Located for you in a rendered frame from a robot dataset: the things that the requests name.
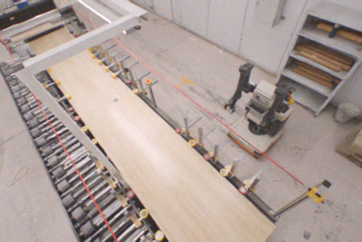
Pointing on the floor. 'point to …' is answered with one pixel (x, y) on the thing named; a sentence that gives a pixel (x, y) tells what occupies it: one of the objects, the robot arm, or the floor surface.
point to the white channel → (53, 57)
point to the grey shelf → (307, 99)
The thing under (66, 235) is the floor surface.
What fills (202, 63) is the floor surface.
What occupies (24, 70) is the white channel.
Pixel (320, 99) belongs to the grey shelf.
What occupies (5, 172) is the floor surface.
